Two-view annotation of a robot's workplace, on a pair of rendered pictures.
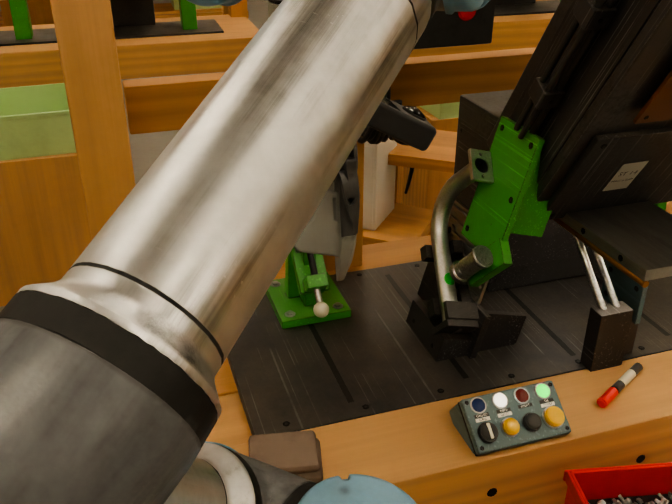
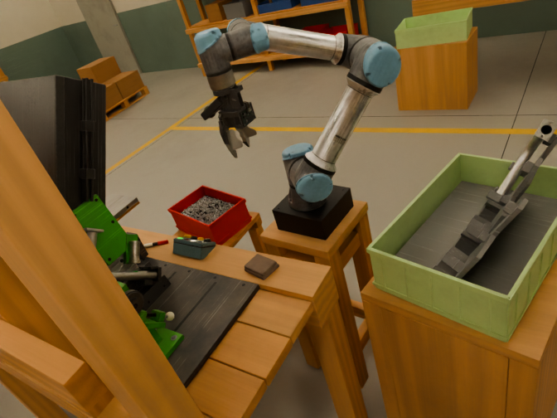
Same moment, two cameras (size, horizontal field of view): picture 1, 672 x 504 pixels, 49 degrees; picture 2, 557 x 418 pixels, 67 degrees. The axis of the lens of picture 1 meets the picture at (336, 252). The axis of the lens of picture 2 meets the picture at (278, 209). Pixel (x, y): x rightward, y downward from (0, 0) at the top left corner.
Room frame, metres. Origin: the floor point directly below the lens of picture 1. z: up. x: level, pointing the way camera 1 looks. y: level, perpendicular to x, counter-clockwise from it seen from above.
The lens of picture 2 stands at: (1.26, 1.08, 1.82)
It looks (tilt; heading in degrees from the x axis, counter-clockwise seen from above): 32 degrees down; 238
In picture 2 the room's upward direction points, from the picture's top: 17 degrees counter-clockwise
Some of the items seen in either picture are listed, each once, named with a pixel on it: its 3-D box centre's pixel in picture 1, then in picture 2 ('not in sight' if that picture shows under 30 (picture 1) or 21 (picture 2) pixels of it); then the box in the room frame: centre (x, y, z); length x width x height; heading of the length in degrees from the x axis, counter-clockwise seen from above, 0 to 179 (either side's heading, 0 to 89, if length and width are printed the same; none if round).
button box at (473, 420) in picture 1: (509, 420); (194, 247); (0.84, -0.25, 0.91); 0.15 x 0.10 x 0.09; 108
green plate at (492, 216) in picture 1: (517, 187); (96, 228); (1.10, -0.29, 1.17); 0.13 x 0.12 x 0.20; 108
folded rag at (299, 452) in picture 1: (285, 458); (260, 265); (0.76, 0.07, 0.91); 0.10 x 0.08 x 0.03; 95
